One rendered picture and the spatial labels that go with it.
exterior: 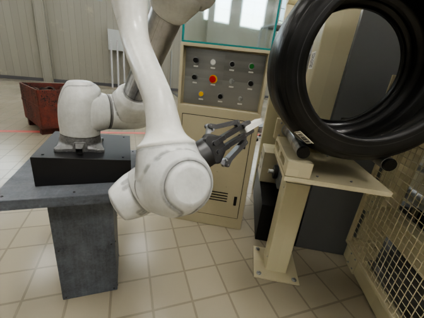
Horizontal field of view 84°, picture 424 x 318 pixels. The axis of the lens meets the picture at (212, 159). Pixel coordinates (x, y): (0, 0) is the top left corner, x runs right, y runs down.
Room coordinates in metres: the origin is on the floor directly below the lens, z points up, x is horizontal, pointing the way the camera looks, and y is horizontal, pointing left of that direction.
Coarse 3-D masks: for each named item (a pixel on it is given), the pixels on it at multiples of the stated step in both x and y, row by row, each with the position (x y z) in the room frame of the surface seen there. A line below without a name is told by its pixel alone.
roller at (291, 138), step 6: (288, 132) 1.00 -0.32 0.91; (288, 138) 0.95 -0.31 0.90; (294, 138) 0.89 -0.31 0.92; (294, 144) 0.84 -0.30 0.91; (300, 144) 0.80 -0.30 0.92; (294, 150) 0.82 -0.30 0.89; (300, 150) 0.77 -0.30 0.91; (306, 150) 0.77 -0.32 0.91; (300, 156) 0.77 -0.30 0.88; (306, 156) 0.77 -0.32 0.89
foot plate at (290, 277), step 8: (256, 248) 1.30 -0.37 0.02; (264, 248) 1.32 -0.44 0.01; (256, 256) 1.23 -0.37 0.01; (256, 264) 1.16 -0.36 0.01; (288, 264) 1.19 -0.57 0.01; (256, 272) 1.10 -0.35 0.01; (264, 272) 1.11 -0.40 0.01; (272, 272) 1.11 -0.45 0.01; (288, 272) 1.13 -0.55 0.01; (296, 272) 1.14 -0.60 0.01; (272, 280) 1.06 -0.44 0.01; (280, 280) 1.06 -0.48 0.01; (288, 280) 1.07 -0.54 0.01; (296, 280) 1.07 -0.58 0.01
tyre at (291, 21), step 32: (320, 0) 0.74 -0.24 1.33; (352, 0) 1.00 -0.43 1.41; (384, 0) 0.99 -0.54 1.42; (416, 0) 0.95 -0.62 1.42; (288, 32) 0.77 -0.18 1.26; (416, 32) 0.97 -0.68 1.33; (288, 64) 0.75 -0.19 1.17; (416, 64) 0.97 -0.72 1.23; (288, 96) 0.75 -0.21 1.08; (384, 96) 1.00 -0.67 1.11; (416, 96) 0.93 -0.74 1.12; (288, 128) 0.80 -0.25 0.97; (320, 128) 0.73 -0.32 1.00; (352, 128) 0.98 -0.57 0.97; (384, 128) 0.93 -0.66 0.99; (416, 128) 0.70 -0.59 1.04
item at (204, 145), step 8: (208, 136) 0.57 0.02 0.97; (216, 136) 0.58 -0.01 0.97; (200, 144) 0.54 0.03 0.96; (208, 144) 0.56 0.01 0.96; (224, 144) 0.59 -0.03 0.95; (200, 152) 0.52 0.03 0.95; (208, 152) 0.53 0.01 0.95; (224, 152) 0.58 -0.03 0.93; (208, 160) 0.52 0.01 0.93; (216, 160) 0.56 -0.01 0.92
